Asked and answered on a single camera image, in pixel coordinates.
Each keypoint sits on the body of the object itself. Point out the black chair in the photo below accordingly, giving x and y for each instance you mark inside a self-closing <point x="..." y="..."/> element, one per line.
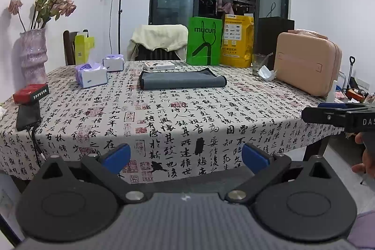
<point x="158" y="54"/>

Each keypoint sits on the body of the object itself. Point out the black power bank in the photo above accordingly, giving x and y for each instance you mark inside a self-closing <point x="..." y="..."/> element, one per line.
<point x="27" y="117"/>

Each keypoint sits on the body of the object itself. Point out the clear drinking glass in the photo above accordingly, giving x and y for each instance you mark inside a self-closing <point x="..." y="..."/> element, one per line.
<point x="259" y="62"/>

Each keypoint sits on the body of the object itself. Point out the dark wooden chair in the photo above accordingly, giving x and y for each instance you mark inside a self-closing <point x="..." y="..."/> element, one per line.
<point x="68" y="46"/>

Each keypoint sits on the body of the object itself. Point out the floor lamp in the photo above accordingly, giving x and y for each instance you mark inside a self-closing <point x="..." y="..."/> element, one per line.
<point x="119" y="4"/>

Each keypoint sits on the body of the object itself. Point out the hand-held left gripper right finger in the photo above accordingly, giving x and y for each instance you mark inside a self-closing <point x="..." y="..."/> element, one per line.
<point x="254" y="158"/>

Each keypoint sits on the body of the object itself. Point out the person's right hand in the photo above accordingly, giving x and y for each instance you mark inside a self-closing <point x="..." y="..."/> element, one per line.
<point x="367" y="154"/>

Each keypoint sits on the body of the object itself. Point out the purple tissue pack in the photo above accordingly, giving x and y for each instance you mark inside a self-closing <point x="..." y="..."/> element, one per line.
<point x="113" y="62"/>
<point x="90" y="74"/>

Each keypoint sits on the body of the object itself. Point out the pink hard suitcase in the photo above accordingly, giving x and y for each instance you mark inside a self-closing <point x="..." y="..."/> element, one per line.
<point x="306" y="64"/>

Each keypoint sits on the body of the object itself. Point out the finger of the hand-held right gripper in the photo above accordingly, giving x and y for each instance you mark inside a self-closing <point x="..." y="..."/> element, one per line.
<point x="332" y="105"/>
<point x="322" y="115"/>

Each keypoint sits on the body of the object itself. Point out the small white flat box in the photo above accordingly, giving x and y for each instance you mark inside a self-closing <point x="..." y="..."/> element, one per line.
<point x="159" y="65"/>

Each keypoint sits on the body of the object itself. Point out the yellow package bag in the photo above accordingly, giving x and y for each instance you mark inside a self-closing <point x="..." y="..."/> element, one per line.
<point x="236" y="40"/>

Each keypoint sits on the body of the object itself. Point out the yellow-green carton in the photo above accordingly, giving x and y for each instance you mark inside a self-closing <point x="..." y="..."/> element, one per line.
<point x="83" y="46"/>

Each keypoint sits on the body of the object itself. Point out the pink ceramic vase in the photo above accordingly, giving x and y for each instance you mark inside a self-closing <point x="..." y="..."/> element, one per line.
<point x="32" y="58"/>

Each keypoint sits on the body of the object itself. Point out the crumpled white paper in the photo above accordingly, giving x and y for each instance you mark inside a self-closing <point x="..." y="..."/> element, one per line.
<point x="266" y="73"/>

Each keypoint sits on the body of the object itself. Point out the red and black box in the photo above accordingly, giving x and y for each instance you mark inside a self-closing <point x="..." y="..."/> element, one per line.
<point x="30" y="92"/>

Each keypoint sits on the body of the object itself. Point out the black paper bag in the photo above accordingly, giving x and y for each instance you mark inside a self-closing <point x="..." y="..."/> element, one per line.
<point x="272" y="34"/>

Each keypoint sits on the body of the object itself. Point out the grey towel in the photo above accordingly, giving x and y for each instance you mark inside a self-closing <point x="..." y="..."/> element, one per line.
<point x="180" y="79"/>

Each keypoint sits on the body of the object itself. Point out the cream cloth on chair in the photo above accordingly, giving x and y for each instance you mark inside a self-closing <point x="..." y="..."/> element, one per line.
<point x="158" y="37"/>

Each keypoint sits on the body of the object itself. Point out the green paper bag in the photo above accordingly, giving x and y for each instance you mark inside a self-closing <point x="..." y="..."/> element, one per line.
<point x="204" y="42"/>

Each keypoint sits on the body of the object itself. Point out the calligraphy print tablecloth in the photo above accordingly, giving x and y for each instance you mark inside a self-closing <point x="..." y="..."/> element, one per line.
<point x="181" y="127"/>

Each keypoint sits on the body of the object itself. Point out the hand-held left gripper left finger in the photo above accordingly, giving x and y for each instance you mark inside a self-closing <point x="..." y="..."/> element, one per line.
<point x="118" y="157"/>

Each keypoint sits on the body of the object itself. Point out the lilac clothing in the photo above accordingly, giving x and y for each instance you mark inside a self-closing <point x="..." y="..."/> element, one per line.
<point x="364" y="231"/>

